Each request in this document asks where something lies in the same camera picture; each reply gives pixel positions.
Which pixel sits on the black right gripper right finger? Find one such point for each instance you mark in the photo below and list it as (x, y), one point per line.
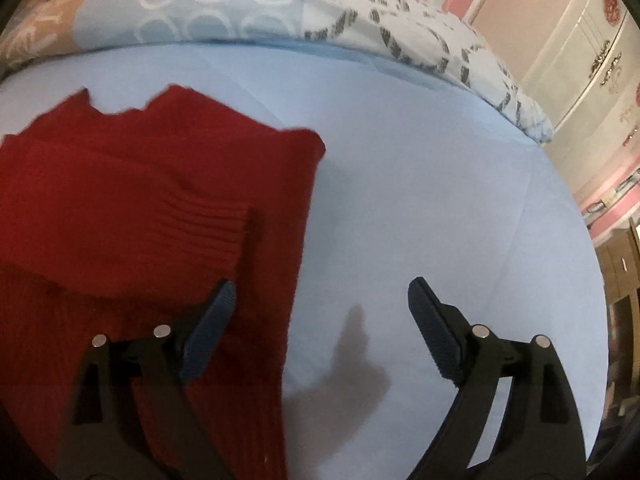
(514, 415)

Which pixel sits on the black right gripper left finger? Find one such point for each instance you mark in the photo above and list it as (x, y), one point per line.
(104, 438)

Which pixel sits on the red knitted sweater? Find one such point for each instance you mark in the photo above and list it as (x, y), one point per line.
(115, 224)

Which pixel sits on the wooden drawer cabinet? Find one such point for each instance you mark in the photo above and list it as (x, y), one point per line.
(618, 258)

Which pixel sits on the light blue bed sheet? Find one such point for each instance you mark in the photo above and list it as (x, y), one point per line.
(420, 178)

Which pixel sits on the white wardrobe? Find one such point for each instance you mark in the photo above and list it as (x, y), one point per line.
(586, 80)

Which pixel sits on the patterned blue white quilt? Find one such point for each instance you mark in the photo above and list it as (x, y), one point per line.
(412, 32)

